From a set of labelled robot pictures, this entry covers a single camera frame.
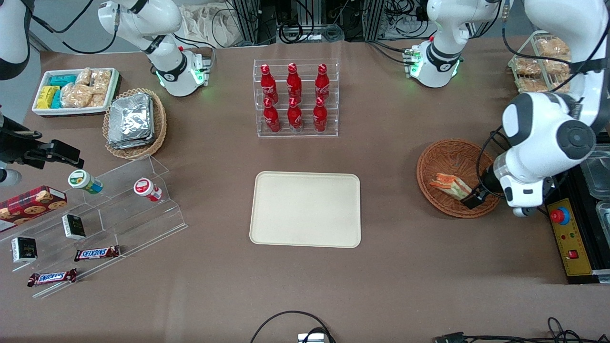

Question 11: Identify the white wire rack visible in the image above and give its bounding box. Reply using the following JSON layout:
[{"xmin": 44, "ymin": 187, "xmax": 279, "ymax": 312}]
[{"xmin": 507, "ymin": 30, "xmax": 575, "ymax": 94}]

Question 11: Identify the black cable with connector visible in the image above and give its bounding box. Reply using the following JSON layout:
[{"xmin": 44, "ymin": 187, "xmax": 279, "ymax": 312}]
[{"xmin": 433, "ymin": 316, "xmax": 610, "ymax": 343}]

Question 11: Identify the triangle sandwich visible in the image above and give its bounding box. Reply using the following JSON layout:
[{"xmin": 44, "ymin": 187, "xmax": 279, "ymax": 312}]
[{"xmin": 429, "ymin": 173, "xmax": 473, "ymax": 201}]

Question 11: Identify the black looped cable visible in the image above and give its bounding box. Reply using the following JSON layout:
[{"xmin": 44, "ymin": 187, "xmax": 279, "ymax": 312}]
[{"xmin": 250, "ymin": 310, "xmax": 337, "ymax": 343}]

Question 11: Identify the silver foil pack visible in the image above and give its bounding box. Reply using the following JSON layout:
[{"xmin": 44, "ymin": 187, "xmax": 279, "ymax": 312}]
[
  {"xmin": 108, "ymin": 129, "xmax": 156, "ymax": 150},
  {"xmin": 109, "ymin": 93, "xmax": 153, "ymax": 143}
]

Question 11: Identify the black cable coil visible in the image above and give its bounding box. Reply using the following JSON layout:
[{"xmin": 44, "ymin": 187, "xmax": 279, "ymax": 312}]
[{"xmin": 278, "ymin": 20, "xmax": 345, "ymax": 44}]

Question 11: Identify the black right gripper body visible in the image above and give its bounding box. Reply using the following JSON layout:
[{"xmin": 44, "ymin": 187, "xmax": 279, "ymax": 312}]
[{"xmin": 0, "ymin": 114, "xmax": 51, "ymax": 168}]

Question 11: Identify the green lid yogurt cup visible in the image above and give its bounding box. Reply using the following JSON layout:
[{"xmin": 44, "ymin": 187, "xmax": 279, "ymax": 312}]
[{"xmin": 68, "ymin": 169, "xmax": 103, "ymax": 195}]

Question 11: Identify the small black box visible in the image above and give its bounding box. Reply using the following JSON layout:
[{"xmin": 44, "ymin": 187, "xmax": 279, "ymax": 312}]
[
  {"xmin": 62, "ymin": 214, "xmax": 87, "ymax": 240},
  {"xmin": 11, "ymin": 237, "xmax": 38, "ymax": 263}
]

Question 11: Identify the red lid yogurt cup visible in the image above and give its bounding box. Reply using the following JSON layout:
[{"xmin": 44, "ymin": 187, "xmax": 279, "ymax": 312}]
[{"xmin": 133, "ymin": 178, "xmax": 163, "ymax": 202}]

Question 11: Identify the aluminium frame post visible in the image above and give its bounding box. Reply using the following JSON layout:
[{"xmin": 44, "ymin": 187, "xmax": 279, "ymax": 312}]
[
  {"xmin": 233, "ymin": 0, "xmax": 278, "ymax": 46},
  {"xmin": 364, "ymin": 0, "xmax": 387, "ymax": 41}
]

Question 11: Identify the beige plastic tray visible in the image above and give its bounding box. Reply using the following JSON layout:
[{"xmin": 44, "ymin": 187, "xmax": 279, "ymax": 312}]
[{"xmin": 249, "ymin": 171, "xmax": 362, "ymax": 249}]

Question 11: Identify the brown round wicker basket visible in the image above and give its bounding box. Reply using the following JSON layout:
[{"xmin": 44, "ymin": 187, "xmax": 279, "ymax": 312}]
[{"xmin": 417, "ymin": 138, "xmax": 501, "ymax": 219}]

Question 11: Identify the brown Snickers bar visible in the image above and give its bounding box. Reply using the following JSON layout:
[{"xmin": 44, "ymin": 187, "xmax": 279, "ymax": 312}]
[
  {"xmin": 74, "ymin": 245, "xmax": 121, "ymax": 262},
  {"xmin": 27, "ymin": 268, "xmax": 78, "ymax": 287}
]

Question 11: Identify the white rectangular snack bin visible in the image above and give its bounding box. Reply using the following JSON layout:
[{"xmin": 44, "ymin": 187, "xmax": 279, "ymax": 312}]
[{"xmin": 32, "ymin": 68, "xmax": 120, "ymax": 117}]

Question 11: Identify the clear acrylic bottle rack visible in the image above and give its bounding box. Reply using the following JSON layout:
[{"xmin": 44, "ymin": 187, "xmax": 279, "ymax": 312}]
[{"xmin": 253, "ymin": 59, "xmax": 340, "ymax": 138}]

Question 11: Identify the red cookie box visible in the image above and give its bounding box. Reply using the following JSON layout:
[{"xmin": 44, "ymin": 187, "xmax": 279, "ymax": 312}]
[{"xmin": 0, "ymin": 185, "xmax": 68, "ymax": 233}]

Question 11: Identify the black sealing machine yellow panel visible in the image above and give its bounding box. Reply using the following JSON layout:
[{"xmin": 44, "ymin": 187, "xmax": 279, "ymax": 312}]
[{"xmin": 545, "ymin": 143, "xmax": 610, "ymax": 285}]

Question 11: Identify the clear acrylic stepped shelf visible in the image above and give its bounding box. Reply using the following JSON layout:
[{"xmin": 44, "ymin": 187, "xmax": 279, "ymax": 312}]
[{"xmin": 0, "ymin": 154, "xmax": 188, "ymax": 300}]

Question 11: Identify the red cola bottle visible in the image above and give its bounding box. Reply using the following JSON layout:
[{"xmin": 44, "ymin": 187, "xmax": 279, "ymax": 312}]
[
  {"xmin": 260, "ymin": 64, "xmax": 279, "ymax": 103},
  {"xmin": 313, "ymin": 97, "xmax": 329, "ymax": 133},
  {"xmin": 315, "ymin": 64, "xmax": 331, "ymax": 100},
  {"xmin": 263, "ymin": 98, "xmax": 281, "ymax": 133},
  {"xmin": 286, "ymin": 98, "xmax": 304, "ymax": 131},
  {"xmin": 286, "ymin": 63, "xmax": 303, "ymax": 101}
]

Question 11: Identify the yellow snack pack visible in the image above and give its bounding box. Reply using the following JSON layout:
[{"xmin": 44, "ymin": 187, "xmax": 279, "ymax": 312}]
[{"xmin": 37, "ymin": 86, "xmax": 61, "ymax": 110}]

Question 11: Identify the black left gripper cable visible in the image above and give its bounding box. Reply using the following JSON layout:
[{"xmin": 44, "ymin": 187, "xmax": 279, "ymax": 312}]
[{"xmin": 476, "ymin": 126, "xmax": 508, "ymax": 198}]

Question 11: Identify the tan oval wicker basket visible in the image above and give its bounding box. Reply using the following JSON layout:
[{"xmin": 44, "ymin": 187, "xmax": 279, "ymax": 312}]
[{"xmin": 103, "ymin": 88, "xmax": 168, "ymax": 160}]

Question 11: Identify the white cloth bag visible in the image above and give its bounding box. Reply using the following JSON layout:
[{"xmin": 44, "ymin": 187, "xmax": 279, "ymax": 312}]
[{"xmin": 183, "ymin": 4, "xmax": 244, "ymax": 49}]

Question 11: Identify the clear plastic container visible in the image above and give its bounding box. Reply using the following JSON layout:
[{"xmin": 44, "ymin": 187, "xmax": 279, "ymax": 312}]
[
  {"xmin": 580, "ymin": 144, "xmax": 610, "ymax": 200},
  {"xmin": 596, "ymin": 200, "xmax": 610, "ymax": 240}
]

